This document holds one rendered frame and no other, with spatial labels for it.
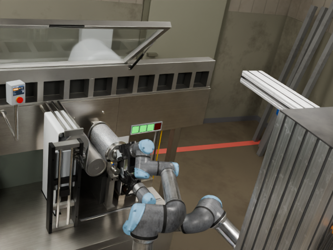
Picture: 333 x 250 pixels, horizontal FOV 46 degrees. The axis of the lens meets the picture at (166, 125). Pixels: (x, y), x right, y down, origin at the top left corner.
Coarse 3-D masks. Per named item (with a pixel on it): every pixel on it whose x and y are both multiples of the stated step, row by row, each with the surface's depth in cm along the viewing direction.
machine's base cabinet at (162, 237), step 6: (162, 234) 243; (168, 234) 247; (126, 240) 228; (132, 240) 231; (156, 240) 243; (162, 240) 246; (168, 240) 250; (108, 246) 222; (114, 246) 225; (120, 246) 228; (126, 246) 230; (132, 246) 233; (156, 246) 246; (162, 246) 249; (168, 246) 254
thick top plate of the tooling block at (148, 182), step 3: (126, 159) 265; (126, 162) 261; (126, 165) 258; (150, 177) 251; (141, 180) 246; (144, 180) 247; (147, 180) 247; (150, 180) 249; (144, 183) 247; (147, 183) 249; (150, 183) 250; (126, 186) 247; (147, 186) 250; (150, 186) 251
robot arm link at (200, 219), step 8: (200, 208) 196; (192, 216) 193; (200, 216) 192; (208, 216) 193; (184, 224) 192; (192, 224) 191; (200, 224) 191; (208, 224) 193; (128, 232) 208; (184, 232) 194; (192, 232) 193
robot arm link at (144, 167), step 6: (138, 156) 198; (144, 156) 197; (138, 162) 197; (144, 162) 197; (150, 162) 198; (156, 162) 199; (138, 168) 196; (144, 168) 196; (150, 168) 196; (156, 168) 197; (138, 174) 195; (144, 174) 195; (150, 174) 198; (156, 174) 198
